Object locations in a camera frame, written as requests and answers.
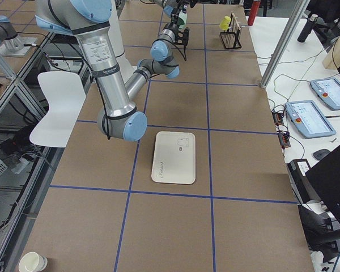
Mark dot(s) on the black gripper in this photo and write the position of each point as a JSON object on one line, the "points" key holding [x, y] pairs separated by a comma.
{"points": [[183, 2], [174, 24]]}

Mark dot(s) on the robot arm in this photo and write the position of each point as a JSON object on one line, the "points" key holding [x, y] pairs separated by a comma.
{"points": [[95, 26]]}

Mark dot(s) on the yellow cup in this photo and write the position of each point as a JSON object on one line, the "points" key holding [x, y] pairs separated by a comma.
{"points": [[225, 23]]}

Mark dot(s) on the cream rabbit tray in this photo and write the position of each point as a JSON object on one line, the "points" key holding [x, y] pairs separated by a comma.
{"points": [[174, 160]]}

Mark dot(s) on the paper cup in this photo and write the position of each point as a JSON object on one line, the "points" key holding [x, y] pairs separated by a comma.
{"points": [[32, 262]]}

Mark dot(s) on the red bottle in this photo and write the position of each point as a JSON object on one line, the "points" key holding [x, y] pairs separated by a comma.
{"points": [[253, 12]]}

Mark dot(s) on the black bottle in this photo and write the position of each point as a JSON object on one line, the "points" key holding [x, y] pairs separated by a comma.
{"points": [[311, 21]]}

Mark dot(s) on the white chair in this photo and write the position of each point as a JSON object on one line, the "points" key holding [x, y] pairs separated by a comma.
{"points": [[65, 95]]}

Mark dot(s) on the near teach pendant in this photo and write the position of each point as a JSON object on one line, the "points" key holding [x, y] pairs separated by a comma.
{"points": [[308, 119]]}

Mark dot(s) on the teach pendant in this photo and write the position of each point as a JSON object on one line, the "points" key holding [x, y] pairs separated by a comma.
{"points": [[308, 119], [328, 90]]}

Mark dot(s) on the far teach pendant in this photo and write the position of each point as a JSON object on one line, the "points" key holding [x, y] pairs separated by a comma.
{"points": [[328, 90]]}

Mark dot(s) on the black computer mouse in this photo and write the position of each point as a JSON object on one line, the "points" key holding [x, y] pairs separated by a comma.
{"points": [[320, 154]]}

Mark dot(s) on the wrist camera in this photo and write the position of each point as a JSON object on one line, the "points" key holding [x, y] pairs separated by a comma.
{"points": [[186, 35]]}

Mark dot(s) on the black wire cup rack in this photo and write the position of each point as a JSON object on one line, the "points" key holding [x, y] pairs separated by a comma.
{"points": [[231, 38]]}

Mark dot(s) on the aluminium frame post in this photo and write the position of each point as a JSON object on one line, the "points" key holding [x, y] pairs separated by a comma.
{"points": [[285, 37]]}

